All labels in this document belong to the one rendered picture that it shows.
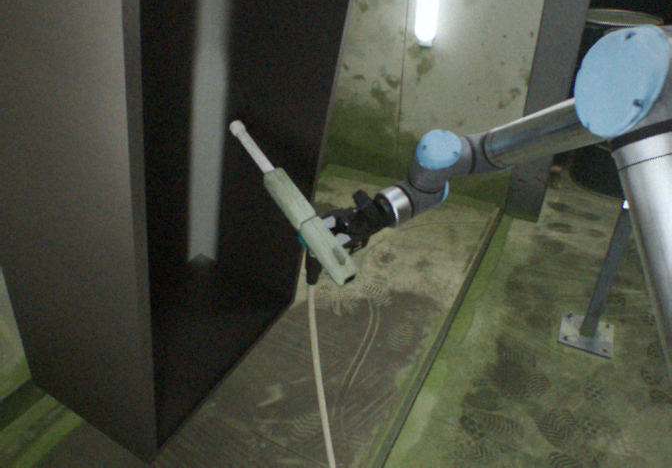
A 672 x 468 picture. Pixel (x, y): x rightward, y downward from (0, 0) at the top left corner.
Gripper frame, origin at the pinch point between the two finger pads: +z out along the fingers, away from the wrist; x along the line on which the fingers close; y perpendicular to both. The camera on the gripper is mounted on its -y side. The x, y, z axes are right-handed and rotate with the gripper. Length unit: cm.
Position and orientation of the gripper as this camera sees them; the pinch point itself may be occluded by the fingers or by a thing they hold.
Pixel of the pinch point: (311, 243)
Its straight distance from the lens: 108.7
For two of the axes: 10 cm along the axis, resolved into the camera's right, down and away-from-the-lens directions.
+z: -8.2, 4.1, -4.1
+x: -5.6, -7.2, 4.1
